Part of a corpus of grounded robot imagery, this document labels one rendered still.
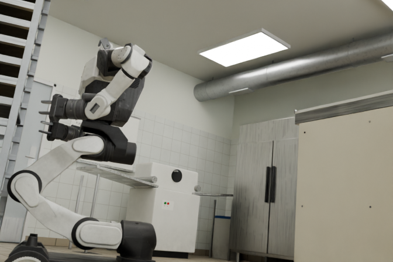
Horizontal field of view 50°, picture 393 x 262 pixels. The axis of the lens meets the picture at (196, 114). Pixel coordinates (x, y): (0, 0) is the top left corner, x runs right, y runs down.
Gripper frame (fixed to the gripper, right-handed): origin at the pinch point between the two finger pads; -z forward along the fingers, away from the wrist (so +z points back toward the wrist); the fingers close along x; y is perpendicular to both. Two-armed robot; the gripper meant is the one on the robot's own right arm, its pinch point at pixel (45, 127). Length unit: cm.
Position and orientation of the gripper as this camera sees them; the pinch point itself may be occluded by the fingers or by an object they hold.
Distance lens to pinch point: 235.9
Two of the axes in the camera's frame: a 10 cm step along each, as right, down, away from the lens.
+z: 6.4, 2.7, 7.2
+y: 7.6, -1.0, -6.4
